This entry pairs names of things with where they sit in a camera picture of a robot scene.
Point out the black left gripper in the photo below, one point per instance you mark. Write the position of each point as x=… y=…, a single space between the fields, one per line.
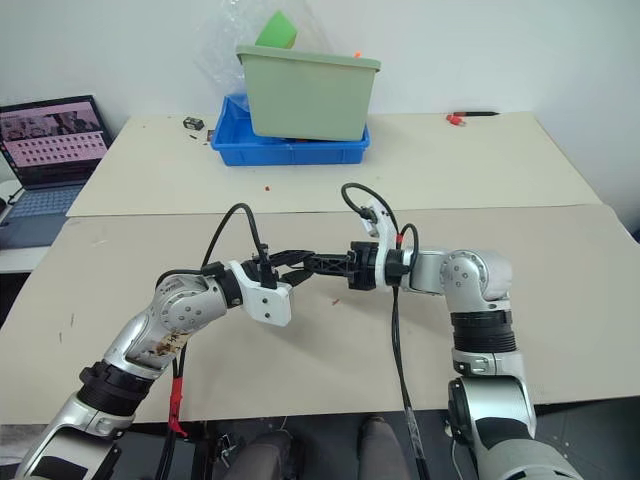
x=252 y=264

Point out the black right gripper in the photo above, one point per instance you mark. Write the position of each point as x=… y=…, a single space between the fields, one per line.
x=362 y=267

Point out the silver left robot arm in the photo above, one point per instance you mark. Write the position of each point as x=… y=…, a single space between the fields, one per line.
x=170 y=310

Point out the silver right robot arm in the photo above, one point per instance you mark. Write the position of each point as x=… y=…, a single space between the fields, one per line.
x=475 y=280

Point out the blue plastic tray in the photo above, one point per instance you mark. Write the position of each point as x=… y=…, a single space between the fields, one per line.
x=290 y=152

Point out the pale green plastic bin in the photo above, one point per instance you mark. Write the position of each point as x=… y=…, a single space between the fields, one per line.
x=310 y=95

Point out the dark rounded shape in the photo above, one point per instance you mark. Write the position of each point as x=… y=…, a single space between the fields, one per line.
x=382 y=445
x=272 y=452

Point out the black pen with red cap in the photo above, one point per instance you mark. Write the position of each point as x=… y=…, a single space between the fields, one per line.
x=475 y=115

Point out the clear plastic bag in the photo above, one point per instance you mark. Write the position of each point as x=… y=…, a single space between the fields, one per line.
x=225 y=55

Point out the bright green foam block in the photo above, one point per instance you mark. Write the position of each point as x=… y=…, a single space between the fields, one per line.
x=277 y=30

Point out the open laptop computer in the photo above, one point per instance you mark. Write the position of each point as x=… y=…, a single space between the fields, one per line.
x=50 y=140

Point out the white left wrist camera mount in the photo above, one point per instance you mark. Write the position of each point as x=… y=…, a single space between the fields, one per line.
x=267 y=302

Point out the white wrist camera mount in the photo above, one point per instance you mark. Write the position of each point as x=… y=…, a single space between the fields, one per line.
x=267 y=302
x=384 y=227

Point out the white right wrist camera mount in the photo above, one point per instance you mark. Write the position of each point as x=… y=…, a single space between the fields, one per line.
x=384 y=227

